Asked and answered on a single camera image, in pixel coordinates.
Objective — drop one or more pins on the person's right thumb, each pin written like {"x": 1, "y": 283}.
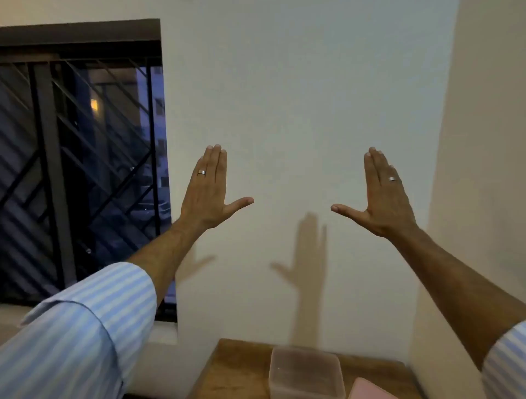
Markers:
{"x": 347, "y": 211}

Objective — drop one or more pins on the person's left thumb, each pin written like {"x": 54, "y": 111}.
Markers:
{"x": 239, "y": 204}

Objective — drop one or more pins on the person's right middle finger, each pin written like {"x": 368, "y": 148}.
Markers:
{"x": 379, "y": 170}

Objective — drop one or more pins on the dark metal window grille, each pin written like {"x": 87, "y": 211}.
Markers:
{"x": 49, "y": 164}

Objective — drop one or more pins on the clear plastic container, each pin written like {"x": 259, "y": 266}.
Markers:
{"x": 306, "y": 372}

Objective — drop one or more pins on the pink flat object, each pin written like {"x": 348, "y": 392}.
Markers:
{"x": 372, "y": 390}

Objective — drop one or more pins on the person's right forearm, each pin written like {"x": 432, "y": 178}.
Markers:
{"x": 452, "y": 279}

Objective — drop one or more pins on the striped blue right shirt sleeve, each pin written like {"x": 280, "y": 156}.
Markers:
{"x": 507, "y": 361}

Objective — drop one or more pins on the striped blue shirt sleeve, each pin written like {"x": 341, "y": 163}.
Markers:
{"x": 78, "y": 329}
{"x": 507, "y": 361}

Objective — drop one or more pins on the person's left middle finger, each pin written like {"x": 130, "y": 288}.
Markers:
{"x": 213, "y": 166}

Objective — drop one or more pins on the dark framed window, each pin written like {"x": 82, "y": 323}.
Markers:
{"x": 82, "y": 35}

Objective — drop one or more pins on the person's left hand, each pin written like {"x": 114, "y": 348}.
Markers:
{"x": 205, "y": 201}

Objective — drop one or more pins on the person's left forearm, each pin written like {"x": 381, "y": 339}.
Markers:
{"x": 168, "y": 255}

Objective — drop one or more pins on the striped blue left shirt sleeve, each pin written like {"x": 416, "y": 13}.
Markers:
{"x": 78, "y": 329}

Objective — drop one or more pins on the person's right hand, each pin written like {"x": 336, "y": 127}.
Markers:
{"x": 386, "y": 205}

